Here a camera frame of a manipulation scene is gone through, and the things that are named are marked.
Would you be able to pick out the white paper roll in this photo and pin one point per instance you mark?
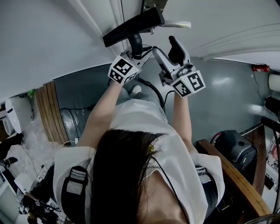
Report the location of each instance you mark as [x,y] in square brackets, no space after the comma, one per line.
[274,81]

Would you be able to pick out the wooden slatted panel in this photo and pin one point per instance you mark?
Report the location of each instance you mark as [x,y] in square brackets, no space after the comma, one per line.
[51,111]

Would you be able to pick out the white domed device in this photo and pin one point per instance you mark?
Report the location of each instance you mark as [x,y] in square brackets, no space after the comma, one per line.
[18,113]

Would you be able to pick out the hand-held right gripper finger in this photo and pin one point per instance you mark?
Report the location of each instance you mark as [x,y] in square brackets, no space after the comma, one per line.
[178,53]
[162,60]

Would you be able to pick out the red fire extinguisher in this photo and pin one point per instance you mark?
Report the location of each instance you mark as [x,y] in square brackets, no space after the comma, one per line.
[260,68]

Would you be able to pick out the white door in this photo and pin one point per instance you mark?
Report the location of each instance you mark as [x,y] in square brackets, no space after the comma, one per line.
[218,17]

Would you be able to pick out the white charger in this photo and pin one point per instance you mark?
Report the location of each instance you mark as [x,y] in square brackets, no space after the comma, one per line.
[76,140]

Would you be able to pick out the person's right forearm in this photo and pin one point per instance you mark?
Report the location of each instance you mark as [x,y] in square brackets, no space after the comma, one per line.
[182,122]

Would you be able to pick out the person's left forearm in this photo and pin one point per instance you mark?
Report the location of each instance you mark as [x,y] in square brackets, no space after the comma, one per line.
[100,113]

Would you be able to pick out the white shirt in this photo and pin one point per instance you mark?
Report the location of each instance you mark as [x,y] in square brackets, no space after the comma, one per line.
[175,157]

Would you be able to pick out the grey trousers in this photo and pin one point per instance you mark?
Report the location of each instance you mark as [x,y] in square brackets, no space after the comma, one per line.
[140,96]

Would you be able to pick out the person's right white shoe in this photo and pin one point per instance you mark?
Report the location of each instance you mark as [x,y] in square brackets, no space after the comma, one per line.
[137,88]

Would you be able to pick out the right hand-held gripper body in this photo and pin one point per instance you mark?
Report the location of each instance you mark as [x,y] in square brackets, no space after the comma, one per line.
[188,84]

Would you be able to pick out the brown wooden furniture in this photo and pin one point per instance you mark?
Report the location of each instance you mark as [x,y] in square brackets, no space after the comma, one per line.
[229,170]

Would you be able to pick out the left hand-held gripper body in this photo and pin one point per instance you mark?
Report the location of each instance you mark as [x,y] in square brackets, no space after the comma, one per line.
[122,70]

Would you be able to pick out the black plastic device housing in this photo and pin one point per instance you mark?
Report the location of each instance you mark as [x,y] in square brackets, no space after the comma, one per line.
[236,151]

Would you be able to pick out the black box device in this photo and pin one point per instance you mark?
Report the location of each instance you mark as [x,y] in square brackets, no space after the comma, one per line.
[272,106]

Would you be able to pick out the small green object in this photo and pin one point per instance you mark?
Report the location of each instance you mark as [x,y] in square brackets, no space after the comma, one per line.
[31,93]

